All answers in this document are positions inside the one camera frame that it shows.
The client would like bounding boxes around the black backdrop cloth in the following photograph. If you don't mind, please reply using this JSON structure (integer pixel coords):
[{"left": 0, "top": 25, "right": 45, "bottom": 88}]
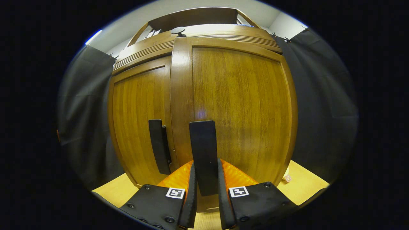
[{"left": 57, "top": 28, "right": 359, "bottom": 190}]

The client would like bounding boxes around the wooden double-door shoe cabinet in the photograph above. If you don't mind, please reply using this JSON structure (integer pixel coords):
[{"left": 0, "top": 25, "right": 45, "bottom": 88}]
[{"left": 108, "top": 7, "right": 298, "bottom": 213}]

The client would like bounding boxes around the ceiling strip light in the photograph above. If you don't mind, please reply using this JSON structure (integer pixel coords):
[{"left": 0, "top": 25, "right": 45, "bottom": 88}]
[{"left": 85, "top": 30, "right": 103, "bottom": 46}]

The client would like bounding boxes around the wooden cabinet door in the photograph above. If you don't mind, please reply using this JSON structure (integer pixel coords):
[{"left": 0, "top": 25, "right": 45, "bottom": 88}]
[
  {"left": 169, "top": 37, "right": 298, "bottom": 213},
  {"left": 108, "top": 56, "right": 179, "bottom": 187}
]

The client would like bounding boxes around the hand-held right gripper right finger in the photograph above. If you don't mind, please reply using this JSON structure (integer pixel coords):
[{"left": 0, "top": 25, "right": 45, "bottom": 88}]
[{"left": 217, "top": 158, "right": 299, "bottom": 230}]

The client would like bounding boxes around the wooden grooved drawer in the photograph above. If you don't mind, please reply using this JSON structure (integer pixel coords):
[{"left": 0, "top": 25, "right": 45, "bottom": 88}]
[{"left": 112, "top": 24, "right": 283, "bottom": 71}]

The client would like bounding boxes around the black door handle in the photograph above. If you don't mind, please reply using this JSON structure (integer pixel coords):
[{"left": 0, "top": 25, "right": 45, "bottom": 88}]
[
  {"left": 148, "top": 119, "right": 172, "bottom": 175},
  {"left": 189, "top": 120, "right": 220, "bottom": 197}
]

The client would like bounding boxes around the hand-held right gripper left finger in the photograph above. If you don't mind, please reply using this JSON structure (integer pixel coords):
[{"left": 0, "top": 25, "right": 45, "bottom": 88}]
[{"left": 120, "top": 160, "right": 198, "bottom": 230}]

